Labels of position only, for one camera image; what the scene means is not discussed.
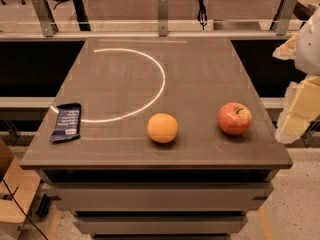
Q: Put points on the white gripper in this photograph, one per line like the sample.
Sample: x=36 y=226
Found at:
x=309 y=52

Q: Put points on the blue rxbar blueberry wrapper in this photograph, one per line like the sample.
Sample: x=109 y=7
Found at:
x=67 y=125

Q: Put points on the red apple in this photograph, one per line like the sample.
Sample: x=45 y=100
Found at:
x=234 y=118

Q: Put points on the orange fruit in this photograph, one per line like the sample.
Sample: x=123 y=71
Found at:
x=162 y=128

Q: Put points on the grey drawer cabinet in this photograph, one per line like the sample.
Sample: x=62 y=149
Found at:
x=159 y=210

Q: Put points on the wooden box lower left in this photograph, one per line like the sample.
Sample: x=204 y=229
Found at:
x=18 y=188

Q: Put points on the right metal rail bracket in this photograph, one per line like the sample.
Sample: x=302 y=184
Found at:
x=286 y=11

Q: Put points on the metal rail bracket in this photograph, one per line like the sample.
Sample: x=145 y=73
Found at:
x=45 y=17
x=286 y=11
x=162 y=18

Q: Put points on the middle metal rail bracket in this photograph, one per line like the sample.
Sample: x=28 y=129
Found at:
x=162 y=18

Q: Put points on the left metal rail bracket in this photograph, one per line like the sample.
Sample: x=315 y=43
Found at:
x=45 y=17

